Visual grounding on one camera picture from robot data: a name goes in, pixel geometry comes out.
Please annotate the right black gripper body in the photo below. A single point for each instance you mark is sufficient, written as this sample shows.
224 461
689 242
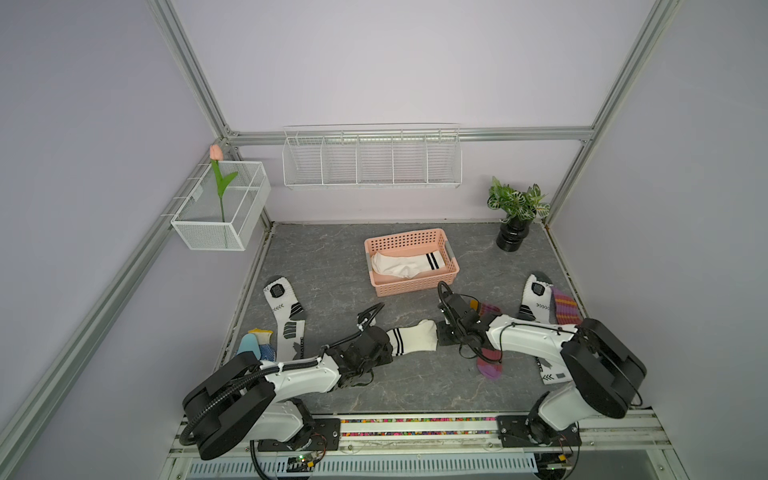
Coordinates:
448 336

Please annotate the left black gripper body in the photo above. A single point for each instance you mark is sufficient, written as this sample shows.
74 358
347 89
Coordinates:
383 358

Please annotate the white sock two black stripes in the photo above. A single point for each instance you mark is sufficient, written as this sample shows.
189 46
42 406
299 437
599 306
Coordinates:
407 267

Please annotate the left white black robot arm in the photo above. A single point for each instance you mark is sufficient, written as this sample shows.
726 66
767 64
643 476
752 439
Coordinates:
223 409

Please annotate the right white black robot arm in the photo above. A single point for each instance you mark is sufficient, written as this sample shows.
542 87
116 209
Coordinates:
605 375

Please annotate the magenta purple yellow-cuff sock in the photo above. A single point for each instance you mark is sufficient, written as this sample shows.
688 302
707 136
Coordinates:
488 362

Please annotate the white sport sock left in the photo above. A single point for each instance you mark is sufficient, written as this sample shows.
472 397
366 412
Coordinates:
290 316

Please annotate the white sport sock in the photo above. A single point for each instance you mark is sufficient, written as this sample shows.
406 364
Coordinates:
537 304
290 316

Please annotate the white sport sock right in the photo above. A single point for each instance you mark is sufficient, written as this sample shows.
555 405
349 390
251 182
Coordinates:
537 304

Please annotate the pink perforated plastic basket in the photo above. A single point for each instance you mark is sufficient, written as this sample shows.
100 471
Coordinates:
409 244

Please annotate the blue yellow sock left edge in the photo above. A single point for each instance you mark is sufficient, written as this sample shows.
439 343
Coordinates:
264 342

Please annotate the magenta striped sock far right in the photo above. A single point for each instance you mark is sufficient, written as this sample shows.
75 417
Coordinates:
566 309

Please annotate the light blue garden trowel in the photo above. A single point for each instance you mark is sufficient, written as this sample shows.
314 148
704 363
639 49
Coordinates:
250 344

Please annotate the potted green plant black pot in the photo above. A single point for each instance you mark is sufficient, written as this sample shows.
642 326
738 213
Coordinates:
521 208

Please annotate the artificial pink tulip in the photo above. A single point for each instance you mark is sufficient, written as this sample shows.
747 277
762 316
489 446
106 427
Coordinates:
222 181

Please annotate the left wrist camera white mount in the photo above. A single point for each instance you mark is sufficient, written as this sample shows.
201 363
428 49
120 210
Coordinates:
367 318

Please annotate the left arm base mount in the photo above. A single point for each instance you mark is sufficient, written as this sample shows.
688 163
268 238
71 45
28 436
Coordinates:
322 434

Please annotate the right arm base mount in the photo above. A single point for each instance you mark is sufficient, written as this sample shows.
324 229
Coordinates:
530 430

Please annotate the white wire wall shelf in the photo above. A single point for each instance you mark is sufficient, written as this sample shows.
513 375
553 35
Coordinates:
405 155

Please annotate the white mesh wall basket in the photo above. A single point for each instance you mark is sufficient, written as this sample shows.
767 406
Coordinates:
224 206

